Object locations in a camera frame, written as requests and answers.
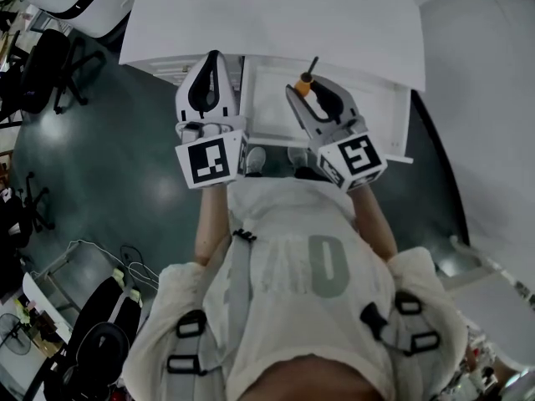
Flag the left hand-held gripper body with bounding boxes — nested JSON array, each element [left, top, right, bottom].
[[174, 114, 251, 190]]

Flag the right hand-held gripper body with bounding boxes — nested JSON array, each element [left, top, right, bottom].
[[306, 114, 389, 194]]

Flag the orange black screwdriver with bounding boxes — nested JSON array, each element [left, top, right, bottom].
[[293, 55, 321, 99]]

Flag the white drawer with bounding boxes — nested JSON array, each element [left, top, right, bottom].
[[239, 53, 415, 165]]

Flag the person's left forearm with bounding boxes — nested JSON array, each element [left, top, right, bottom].
[[193, 183, 234, 266]]

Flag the person's right forearm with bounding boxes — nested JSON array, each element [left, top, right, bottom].
[[352, 183, 399, 263]]

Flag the person's right grey shoe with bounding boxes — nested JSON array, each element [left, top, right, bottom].
[[287, 146, 311, 171]]

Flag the person's grey shoe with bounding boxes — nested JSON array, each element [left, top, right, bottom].
[[287, 146, 311, 171], [245, 146, 268, 178]]

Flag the person's left grey shoe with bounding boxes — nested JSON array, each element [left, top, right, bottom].
[[245, 146, 268, 178]]

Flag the black office chair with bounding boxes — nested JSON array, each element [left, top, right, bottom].
[[0, 172, 56, 251], [18, 28, 106, 116]]

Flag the person's white t-shirt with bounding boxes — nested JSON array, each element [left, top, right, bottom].
[[120, 176, 470, 401]]

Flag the black round-back chair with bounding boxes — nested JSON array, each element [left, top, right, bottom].
[[61, 322, 131, 401]]

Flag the black standing fan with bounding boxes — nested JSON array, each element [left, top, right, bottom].
[[0, 312, 33, 357]]

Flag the grey harness strap black buckles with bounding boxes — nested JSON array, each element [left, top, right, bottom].
[[359, 289, 442, 358], [166, 226, 257, 378]]

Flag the black cable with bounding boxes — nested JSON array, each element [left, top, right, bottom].
[[120, 244, 161, 284]]

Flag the white cable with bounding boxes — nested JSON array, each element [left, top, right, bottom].
[[65, 238, 161, 288]]

